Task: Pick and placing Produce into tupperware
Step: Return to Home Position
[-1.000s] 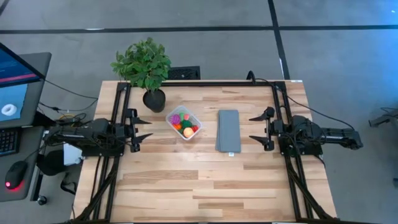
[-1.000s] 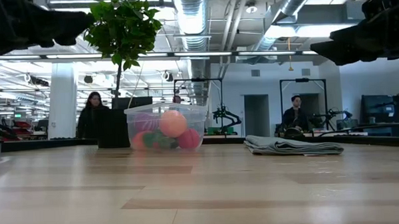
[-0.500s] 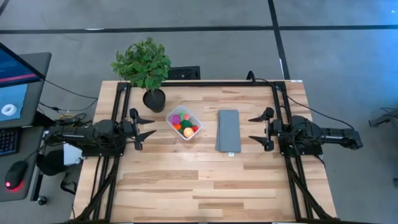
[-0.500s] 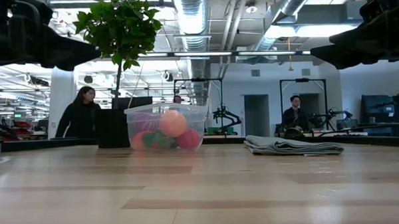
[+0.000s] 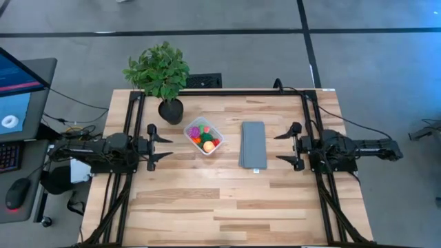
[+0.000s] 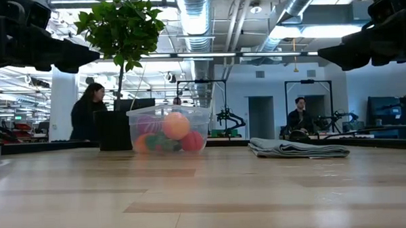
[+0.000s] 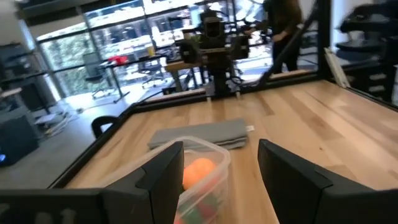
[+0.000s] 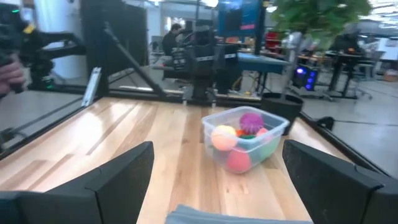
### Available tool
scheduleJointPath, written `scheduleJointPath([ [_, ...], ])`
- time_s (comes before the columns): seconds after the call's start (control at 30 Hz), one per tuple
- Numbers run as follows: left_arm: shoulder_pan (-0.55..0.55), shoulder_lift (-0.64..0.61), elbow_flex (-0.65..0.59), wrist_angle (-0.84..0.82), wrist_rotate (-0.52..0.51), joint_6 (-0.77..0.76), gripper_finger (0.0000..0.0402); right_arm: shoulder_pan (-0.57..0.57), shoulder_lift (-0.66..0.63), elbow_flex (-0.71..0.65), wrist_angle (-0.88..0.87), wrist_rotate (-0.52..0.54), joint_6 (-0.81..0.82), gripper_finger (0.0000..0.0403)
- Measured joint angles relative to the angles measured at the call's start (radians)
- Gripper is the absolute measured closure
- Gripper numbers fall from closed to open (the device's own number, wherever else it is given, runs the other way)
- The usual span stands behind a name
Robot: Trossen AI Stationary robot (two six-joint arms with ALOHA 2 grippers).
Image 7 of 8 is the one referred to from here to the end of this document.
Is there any red toy tomato green band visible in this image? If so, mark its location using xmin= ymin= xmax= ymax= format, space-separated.
xmin=198 ymin=192 xmax=221 ymax=218

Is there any green toy bell pepper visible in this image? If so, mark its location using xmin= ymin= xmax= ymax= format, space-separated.
xmin=178 ymin=202 xmax=206 ymax=224

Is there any white leaning board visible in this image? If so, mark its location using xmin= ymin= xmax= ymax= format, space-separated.
xmin=324 ymin=47 xmax=351 ymax=90

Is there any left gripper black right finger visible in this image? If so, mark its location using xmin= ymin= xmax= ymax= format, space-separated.
xmin=257 ymin=139 xmax=398 ymax=224

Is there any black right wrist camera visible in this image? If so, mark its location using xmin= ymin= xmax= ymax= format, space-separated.
xmin=203 ymin=16 xmax=226 ymax=48

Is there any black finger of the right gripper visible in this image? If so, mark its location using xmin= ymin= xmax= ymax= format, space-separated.
xmin=179 ymin=39 xmax=202 ymax=65
xmin=231 ymin=34 xmax=250 ymax=60

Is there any black table power cable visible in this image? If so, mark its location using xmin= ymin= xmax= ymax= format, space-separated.
xmin=91 ymin=115 xmax=121 ymax=139

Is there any clear plastic tupperware container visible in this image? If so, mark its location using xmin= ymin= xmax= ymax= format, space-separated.
xmin=102 ymin=136 xmax=231 ymax=224

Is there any person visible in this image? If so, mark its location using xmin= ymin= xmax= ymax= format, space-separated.
xmin=264 ymin=0 xmax=304 ymax=74

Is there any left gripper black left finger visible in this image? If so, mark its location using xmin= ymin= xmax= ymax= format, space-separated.
xmin=101 ymin=141 xmax=185 ymax=224

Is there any red desk item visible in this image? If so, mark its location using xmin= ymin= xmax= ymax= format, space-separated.
xmin=108 ymin=55 xmax=129 ymax=65

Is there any grey office chair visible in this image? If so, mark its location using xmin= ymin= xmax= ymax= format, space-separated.
xmin=83 ymin=52 xmax=109 ymax=98

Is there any folded grey cloth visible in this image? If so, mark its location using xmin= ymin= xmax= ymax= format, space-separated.
xmin=147 ymin=118 xmax=256 ymax=151

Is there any orange toy fruit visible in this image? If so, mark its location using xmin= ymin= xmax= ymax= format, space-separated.
xmin=183 ymin=157 xmax=217 ymax=190

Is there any black computer box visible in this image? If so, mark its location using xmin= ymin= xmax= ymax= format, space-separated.
xmin=0 ymin=115 xmax=40 ymax=167

